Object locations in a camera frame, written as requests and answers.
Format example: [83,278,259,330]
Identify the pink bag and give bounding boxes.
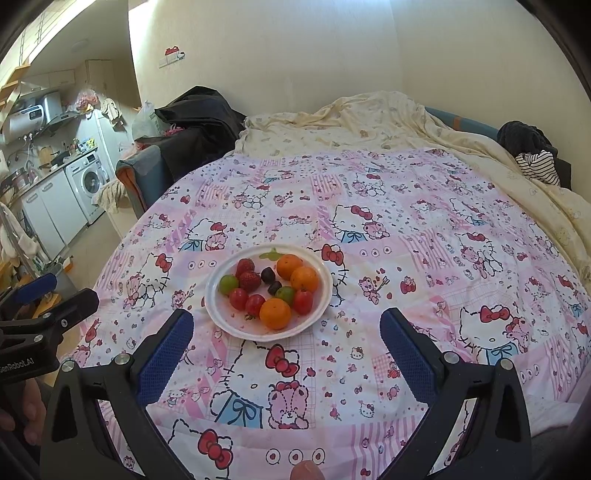
[76,88,101,114]

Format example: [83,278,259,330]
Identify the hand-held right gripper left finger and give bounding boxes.
[39,308,195,480]

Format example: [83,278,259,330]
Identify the person's left hand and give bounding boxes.
[0,382,47,446]

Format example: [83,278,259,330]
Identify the white kitchen cabinet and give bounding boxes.
[18,173,88,259]

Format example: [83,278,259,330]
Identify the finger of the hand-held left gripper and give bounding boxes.
[0,289,100,348]
[0,273,57,309]

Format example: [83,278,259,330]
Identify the wall socket with red decoration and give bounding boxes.
[158,46,186,69]

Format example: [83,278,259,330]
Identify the dark garment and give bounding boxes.
[498,121,573,190]

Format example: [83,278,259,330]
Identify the hanging beige cloth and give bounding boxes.
[102,98,125,127]

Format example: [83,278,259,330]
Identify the black jacket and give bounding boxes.
[154,85,247,160]

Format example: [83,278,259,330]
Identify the pink cartoon printed blanket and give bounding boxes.
[60,148,591,480]

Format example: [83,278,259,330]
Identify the white washing machine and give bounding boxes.
[65,152,109,224]

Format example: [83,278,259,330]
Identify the silver range hood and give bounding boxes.
[34,91,63,123]

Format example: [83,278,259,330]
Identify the white plastic bag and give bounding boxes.
[132,100,160,141]

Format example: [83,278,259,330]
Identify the cream cloth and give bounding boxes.
[92,181,127,213]

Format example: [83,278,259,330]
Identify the cream duvet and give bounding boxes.
[235,91,591,282]

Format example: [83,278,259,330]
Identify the white refrigerator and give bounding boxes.
[76,108,127,176]

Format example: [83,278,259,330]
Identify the pink strawberry-shaped plate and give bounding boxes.
[204,247,333,342]

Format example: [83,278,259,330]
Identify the striped garment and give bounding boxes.
[515,151,561,186]

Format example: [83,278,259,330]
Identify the white water heater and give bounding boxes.
[2,106,47,139]

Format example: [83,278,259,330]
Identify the blue-grey sofa armrest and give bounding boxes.
[115,145,169,220]

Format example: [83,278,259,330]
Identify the orange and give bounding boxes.
[290,266,320,292]
[259,298,293,330]
[276,254,303,281]

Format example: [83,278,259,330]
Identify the blue sofa backrest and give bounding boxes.
[425,106,502,139]

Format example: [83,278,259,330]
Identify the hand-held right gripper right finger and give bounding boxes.
[374,308,534,480]

